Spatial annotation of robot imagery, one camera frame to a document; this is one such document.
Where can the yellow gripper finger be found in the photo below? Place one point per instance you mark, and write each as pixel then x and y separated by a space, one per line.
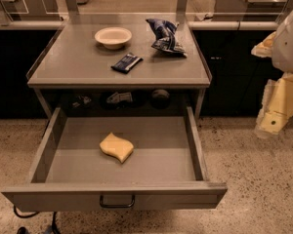
pixel 264 48
pixel 277 107

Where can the yellow wavy sponge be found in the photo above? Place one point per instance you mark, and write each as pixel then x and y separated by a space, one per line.
pixel 116 147

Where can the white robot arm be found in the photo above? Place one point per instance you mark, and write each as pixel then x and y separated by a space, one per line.
pixel 282 48

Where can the grey metal counter cabinet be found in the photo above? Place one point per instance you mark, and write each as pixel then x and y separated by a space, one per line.
pixel 77 61

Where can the grey open top drawer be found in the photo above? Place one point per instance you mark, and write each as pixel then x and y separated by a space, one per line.
pixel 166 170

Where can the background steel table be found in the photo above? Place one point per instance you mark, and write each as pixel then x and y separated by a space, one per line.
pixel 247 10

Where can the blue crumpled chip bag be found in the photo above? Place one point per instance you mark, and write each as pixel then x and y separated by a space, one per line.
pixel 165 40

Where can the round dark object on shelf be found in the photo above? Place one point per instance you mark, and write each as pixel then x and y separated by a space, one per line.
pixel 160 98

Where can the dark blue snack bar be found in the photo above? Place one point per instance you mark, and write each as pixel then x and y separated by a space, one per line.
pixel 126 63

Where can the small object on shelf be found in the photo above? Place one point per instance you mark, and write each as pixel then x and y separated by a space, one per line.
pixel 119 97

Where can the white bowl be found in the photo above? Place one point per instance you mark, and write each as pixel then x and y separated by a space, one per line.
pixel 113 38

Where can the black drawer handle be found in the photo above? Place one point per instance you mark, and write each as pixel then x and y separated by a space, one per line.
pixel 117 201

